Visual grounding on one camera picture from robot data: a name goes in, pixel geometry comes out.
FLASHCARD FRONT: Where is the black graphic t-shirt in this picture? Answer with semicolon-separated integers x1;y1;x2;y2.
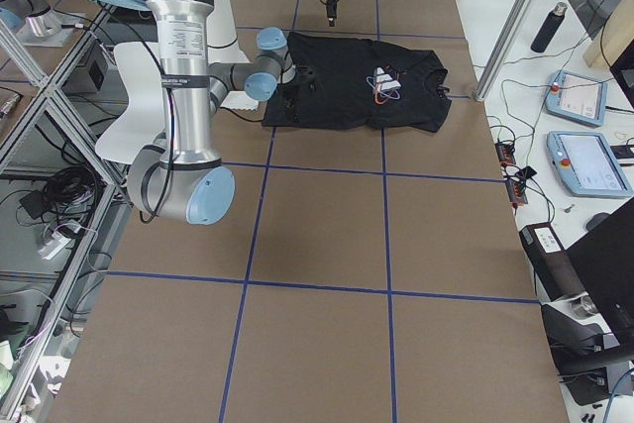
262;33;452;133

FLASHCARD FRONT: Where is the white plastic chair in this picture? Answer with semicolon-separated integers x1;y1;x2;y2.
95;42;164;164

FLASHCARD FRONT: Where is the black water bottle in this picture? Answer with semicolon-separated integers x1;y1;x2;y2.
530;2;568;53

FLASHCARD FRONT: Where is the far blue teach pendant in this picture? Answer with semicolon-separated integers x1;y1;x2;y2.
545;69;607;128

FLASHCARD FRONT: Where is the blue teach pendant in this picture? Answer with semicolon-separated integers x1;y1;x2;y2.
545;69;607;128
546;131;633;198

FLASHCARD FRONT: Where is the near blue teach pendant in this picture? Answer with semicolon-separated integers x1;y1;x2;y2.
546;131;633;198

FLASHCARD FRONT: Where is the black power brick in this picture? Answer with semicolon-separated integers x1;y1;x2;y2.
519;222;586;302

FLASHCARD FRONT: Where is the black computer mouse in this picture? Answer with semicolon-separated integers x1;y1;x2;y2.
584;212;610;232

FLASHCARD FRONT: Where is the black monitor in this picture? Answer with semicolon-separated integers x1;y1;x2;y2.
539;46;634;409

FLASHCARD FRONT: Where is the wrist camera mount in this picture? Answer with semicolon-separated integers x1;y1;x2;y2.
295;65;317;92

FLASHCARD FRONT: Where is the aluminium frame post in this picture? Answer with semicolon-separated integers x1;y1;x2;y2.
474;0;534;102

